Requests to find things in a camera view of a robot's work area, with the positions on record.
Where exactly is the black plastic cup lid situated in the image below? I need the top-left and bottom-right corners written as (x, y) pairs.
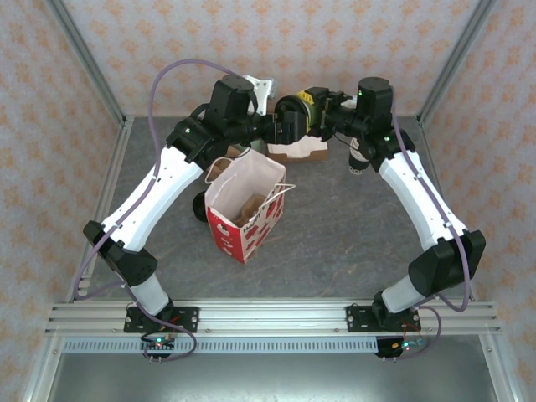
top-left (276, 95), bottom-right (310, 128)
top-left (192, 190), bottom-right (211, 223)

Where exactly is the red white paper gift bag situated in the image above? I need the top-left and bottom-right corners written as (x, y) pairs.
top-left (204, 150), bottom-right (296, 265)

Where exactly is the white napkin stack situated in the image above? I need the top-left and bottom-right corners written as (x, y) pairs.
top-left (267, 134), bottom-right (328, 157)

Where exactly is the white paper cup stack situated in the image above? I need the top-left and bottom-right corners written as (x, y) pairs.
top-left (348, 137), bottom-right (373, 176)

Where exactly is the small circuit board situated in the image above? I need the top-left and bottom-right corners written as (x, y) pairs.
top-left (140, 334), bottom-right (175, 351)
top-left (391, 338), bottom-right (428, 353)

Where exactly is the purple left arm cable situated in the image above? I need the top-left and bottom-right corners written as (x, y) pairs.
top-left (73, 58), bottom-right (238, 363)

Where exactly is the aluminium frame post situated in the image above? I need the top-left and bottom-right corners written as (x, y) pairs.
top-left (416, 0), bottom-right (499, 126)
top-left (44, 0), bottom-right (129, 126)

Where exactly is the aluminium side rail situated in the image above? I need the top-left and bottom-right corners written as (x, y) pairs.
top-left (418, 116), bottom-right (520, 402)
top-left (23, 116), bottom-right (135, 402)

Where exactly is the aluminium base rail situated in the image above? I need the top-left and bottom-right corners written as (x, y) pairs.
top-left (44, 299), bottom-right (502, 336)

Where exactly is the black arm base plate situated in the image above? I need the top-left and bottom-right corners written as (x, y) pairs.
top-left (345, 305), bottom-right (380, 334)
top-left (124, 307), bottom-right (201, 334)

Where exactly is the white perforated cable duct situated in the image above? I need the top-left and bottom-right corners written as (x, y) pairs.
top-left (62, 338), bottom-right (378, 355)

